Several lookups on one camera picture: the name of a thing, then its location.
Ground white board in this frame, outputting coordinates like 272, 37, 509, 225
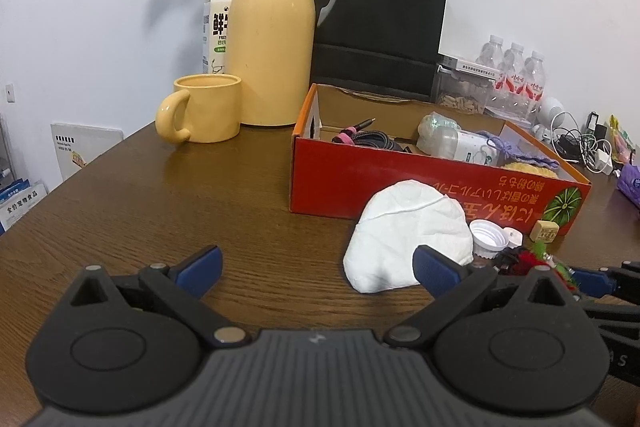
50, 122, 125, 182

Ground red artificial rose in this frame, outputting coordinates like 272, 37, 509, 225
492, 239, 578, 293

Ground black braided cable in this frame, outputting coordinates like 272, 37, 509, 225
331, 116, 416, 154

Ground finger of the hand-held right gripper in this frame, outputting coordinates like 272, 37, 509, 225
575, 298, 640, 325
567, 259, 640, 298

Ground clear seed container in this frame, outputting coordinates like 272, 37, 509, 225
431, 64, 493, 115

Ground clear plastic bottle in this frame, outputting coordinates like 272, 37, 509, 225
417, 112, 463, 138

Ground purple knit pouch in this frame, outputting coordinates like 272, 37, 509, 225
477, 131, 561, 170

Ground yellow plush toy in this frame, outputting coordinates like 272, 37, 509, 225
500, 161, 558, 180

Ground black paper bag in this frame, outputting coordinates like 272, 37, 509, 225
311, 0, 451, 104

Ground yellow mug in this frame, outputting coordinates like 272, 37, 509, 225
154, 74, 242, 144

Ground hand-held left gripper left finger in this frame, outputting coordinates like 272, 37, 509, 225
71, 245, 249, 349

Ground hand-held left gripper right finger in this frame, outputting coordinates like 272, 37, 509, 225
386, 245, 566, 350

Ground red cardboard box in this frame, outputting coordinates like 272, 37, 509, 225
289, 83, 592, 238

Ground white milk carton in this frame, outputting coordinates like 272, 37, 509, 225
202, 0, 241, 75

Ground small wooden block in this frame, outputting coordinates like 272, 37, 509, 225
531, 220, 560, 244

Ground purple packet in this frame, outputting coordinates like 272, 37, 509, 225
617, 162, 640, 198

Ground colourful snack packet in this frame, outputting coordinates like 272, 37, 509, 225
607, 114, 636, 162

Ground white tissue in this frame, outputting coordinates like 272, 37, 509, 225
343, 179, 474, 294

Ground blue pamphlets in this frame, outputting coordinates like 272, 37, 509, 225
0, 177, 48, 235

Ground white round desk device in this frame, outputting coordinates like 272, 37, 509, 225
530, 96, 566, 140

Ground tangle of charger cables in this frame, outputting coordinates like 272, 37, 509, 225
550, 112, 613, 172

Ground white ridged bottle cap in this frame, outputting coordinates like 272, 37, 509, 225
469, 219, 510, 263

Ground yellow thermos jug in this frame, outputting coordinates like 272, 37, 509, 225
225, 0, 342, 128

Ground small flat white box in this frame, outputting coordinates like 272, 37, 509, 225
439, 53, 506, 80

